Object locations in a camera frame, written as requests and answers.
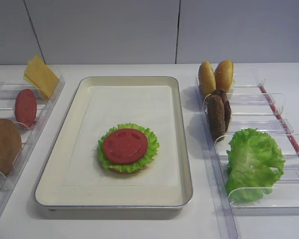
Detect red tomato slice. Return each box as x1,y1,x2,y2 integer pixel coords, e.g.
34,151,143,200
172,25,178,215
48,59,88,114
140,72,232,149
14,89,37,127
103,128,149,165

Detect green lettuce on bun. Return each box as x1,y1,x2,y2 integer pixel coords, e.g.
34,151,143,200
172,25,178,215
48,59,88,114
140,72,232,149
96,123,159,170

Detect brown meat patty front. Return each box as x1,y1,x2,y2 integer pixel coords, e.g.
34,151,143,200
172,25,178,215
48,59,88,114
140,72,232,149
207,95,225,141

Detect brown meat patty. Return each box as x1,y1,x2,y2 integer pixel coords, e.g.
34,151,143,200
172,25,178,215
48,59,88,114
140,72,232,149
211,89,231,132
207,95,225,141

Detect brown meat patty back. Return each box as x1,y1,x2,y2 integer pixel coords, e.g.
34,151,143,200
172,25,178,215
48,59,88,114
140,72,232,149
211,89,231,132

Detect large green lettuce leaf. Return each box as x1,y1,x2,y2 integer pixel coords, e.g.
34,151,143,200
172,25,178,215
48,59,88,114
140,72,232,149
225,128,285,202

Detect yellow cheese slices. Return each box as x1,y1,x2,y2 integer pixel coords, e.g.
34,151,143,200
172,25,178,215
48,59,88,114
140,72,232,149
23,55,59,100

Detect red tomato slice in rack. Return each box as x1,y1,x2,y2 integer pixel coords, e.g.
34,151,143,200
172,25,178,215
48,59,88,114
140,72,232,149
14,89,37,127

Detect white tray liner paper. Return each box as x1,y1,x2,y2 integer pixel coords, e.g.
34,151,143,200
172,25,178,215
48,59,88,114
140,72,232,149
63,86,179,186

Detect bottom bun on tray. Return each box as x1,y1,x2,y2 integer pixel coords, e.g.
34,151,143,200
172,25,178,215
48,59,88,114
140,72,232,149
107,163,147,174

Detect golden bun half left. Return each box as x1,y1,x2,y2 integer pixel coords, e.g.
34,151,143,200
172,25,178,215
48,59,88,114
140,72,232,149
198,61,216,97

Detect golden bun half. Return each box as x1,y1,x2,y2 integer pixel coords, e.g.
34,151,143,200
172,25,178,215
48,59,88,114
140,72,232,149
214,60,234,93
198,61,216,97

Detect golden bun half right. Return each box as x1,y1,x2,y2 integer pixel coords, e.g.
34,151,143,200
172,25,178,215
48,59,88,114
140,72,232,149
214,60,234,93

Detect clear acrylic right rack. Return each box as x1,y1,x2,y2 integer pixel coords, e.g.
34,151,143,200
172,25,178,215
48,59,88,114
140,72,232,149
195,75,299,239

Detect clear acrylic rack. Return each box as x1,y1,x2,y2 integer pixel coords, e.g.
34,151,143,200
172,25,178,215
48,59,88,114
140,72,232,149
195,75,299,239
0,78,64,216

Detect white metal tray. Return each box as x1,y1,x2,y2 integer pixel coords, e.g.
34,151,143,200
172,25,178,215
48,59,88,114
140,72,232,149
34,76,193,210

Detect clear acrylic left rack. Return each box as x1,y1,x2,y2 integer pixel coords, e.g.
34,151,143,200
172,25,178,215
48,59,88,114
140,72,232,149
0,78,64,216

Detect brown bun slice in left rack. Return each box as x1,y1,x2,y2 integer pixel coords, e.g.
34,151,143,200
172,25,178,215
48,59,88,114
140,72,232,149
0,119,22,175

